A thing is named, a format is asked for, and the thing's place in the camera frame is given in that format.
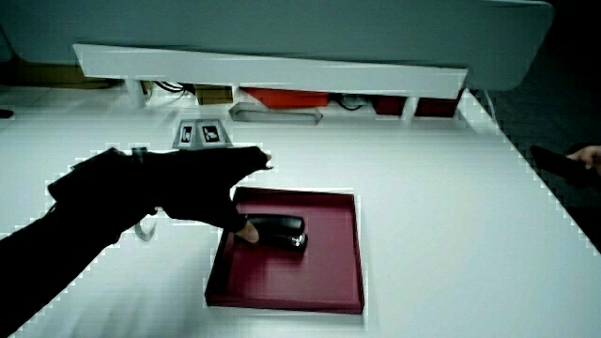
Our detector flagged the person's right hand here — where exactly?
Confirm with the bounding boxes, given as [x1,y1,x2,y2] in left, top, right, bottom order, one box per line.
[140,118,274,245]

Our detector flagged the black stapler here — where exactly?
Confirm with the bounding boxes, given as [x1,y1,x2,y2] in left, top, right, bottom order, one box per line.
[234,213,310,254]

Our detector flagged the dark red square plate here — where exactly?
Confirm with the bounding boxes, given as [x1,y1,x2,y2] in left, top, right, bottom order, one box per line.
[204,186,366,315]

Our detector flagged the person's right forearm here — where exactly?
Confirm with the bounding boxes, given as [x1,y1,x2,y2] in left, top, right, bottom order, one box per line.
[0,147,159,326]

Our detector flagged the small brown box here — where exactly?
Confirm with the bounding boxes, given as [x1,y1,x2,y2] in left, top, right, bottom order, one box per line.
[193,84,234,106]

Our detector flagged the grey oblong tray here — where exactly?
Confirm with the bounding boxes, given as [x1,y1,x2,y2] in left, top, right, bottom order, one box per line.
[228,101,324,127]

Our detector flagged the orange red box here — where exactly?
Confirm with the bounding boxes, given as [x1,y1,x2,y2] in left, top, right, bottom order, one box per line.
[241,86,331,111]

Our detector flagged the white desk shelf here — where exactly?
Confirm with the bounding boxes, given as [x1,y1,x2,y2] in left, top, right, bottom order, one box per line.
[72,43,469,122]

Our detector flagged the brown cardboard box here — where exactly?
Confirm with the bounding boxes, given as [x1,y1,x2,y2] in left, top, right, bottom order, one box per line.
[0,58,121,90]

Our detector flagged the pale grey board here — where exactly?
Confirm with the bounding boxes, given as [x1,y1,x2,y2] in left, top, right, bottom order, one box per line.
[0,0,556,92]

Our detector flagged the dark red box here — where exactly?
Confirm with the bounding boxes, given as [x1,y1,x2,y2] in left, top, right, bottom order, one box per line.
[414,89,465,119]
[372,96,408,117]

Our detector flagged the black cable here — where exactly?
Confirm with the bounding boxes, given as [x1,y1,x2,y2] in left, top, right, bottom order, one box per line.
[153,81,196,96]
[330,93,363,112]

